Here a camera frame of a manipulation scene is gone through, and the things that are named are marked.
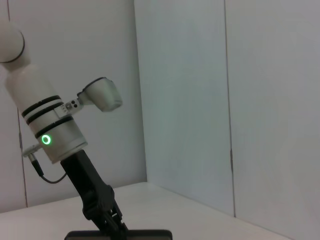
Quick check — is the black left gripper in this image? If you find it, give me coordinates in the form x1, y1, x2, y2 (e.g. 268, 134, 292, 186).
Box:
60, 149, 129, 232

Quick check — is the black glasses case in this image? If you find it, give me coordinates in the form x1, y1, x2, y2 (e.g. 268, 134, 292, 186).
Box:
65, 229, 173, 240

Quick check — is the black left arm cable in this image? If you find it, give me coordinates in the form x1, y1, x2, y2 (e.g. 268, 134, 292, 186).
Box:
23, 144, 68, 185

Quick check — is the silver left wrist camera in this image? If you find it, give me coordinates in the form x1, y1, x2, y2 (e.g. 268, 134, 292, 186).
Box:
76, 77, 123, 113

